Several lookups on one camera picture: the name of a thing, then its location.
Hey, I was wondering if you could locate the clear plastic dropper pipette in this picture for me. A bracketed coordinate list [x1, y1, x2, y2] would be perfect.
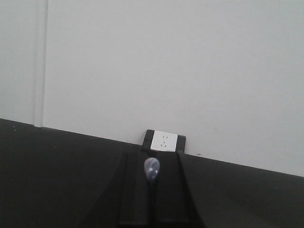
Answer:
[143, 157, 160, 185]

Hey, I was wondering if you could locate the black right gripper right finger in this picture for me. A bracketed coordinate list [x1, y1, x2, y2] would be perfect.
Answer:
[153, 152, 205, 228]

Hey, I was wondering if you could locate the black socket housing box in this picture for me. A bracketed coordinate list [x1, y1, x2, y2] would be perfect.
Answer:
[141, 129, 186, 152]

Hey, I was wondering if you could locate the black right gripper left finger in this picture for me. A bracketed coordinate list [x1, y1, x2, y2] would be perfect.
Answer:
[96, 152, 150, 228]

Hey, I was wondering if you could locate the white wall power socket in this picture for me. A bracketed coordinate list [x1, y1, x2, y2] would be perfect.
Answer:
[150, 131, 178, 152]

